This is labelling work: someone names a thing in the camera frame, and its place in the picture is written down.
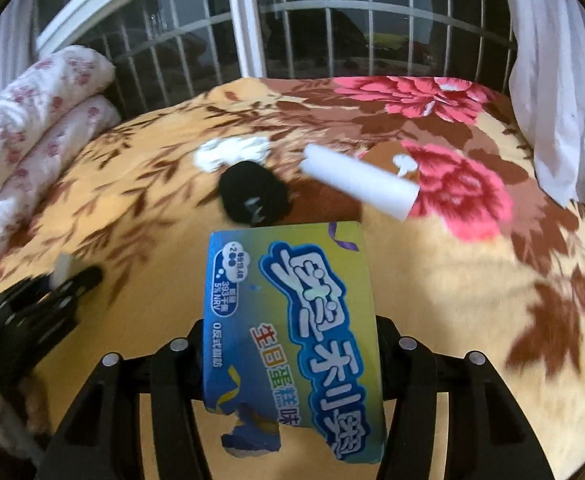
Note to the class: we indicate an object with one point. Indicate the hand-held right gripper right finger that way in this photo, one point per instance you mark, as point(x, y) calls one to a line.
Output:
point(392, 355)

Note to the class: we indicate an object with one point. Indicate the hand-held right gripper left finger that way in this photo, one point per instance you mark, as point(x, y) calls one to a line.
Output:
point(192, 355)

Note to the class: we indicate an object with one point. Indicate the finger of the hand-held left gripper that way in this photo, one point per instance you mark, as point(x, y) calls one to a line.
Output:
point(22, 292)
point(85, 282)

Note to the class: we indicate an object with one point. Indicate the small white scrap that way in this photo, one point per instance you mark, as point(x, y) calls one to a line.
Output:
point(62, 267)

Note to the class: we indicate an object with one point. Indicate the blue snack box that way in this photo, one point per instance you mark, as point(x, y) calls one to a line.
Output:
point(297, 320)

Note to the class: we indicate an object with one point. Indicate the person's left hand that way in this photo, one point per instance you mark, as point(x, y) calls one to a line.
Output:
point(32, 402)

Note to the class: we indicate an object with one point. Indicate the white pink floral folded quilt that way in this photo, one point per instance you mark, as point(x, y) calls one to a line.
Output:
point(32, 120)

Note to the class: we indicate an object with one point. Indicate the black fabric pouch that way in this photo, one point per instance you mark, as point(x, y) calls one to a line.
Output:
point(252, 195)

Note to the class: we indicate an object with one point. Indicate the white crumpled tissue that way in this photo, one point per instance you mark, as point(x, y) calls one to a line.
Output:
point(232, 152)

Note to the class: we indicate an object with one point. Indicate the white sheer curtain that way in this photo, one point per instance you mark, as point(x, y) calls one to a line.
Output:
point(2, 55)
point(562, 85)

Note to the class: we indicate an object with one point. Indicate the white barred window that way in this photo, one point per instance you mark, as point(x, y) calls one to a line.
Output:
point(245, 20)

